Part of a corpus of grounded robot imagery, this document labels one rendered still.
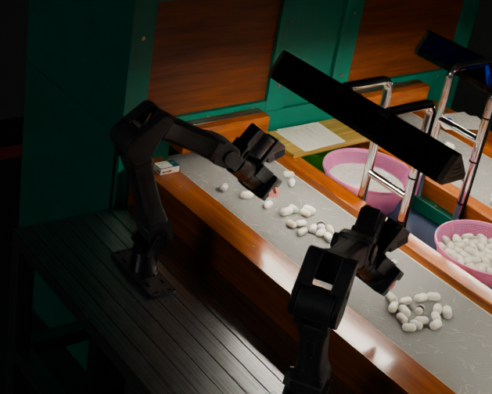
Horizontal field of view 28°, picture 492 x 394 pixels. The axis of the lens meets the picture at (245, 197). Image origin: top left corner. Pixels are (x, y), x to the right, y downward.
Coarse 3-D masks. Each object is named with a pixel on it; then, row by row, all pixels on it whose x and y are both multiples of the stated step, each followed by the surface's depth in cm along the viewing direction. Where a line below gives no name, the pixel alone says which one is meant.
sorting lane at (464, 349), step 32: (192, 160) 275; (224, 192) 262; (288, 192) 267; (256, 224) 250; (352, 224) 257; (288, 256) 239; (352, 288) 231; (416, 288) 235; (448, 288) 237; (384, 320) 222; (448, 320) 226; (480, 320) 228; (416, 352) 213; (448, 352) 215; (480, 352) 217; (448, 384) 205; (480, 384) 207
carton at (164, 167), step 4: (168, 160) 263; (172, 160) 263; (156, 164) 260; (160, 164) 261; (164, 164) 261; (168, 164) 261; (172, 164) 262; (176, 164) 262; (156, 168) 260; (160, 168) 259; (164, 168) 259; (168, 168) 260; (172, 168) 261; (176, 168) 262; (156, 172) 260; (160, 172) 259; (164, 172) 260; (168, 172) 261; (172, 172) 262
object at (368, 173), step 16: (368, 80) 244; (384, 80) 247; (384, 96) 252; (384, 112) 230; (400, 112) 232; (432, 112) 240; (432, 128) 242; (368, 160) 261; (368, 176) 263; (416, 176) 249; (400, 192) 254; (400, 208) 255; (400, 224) 256
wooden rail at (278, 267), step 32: (160, 160) 267; (128, 192) 268; (160, 192) 255; (192, 192) 254; (192, 224) 246; (224, 224) 243; (224, 256) 238; (256, 256) 232; (256, 288) 230; (288, 288) 222; (288, 320) 223; (352, 320) 216; (352, 352) 207; (384, 352) 207; (352, 384) 209; (384, 384) 201; (416, 384) 199
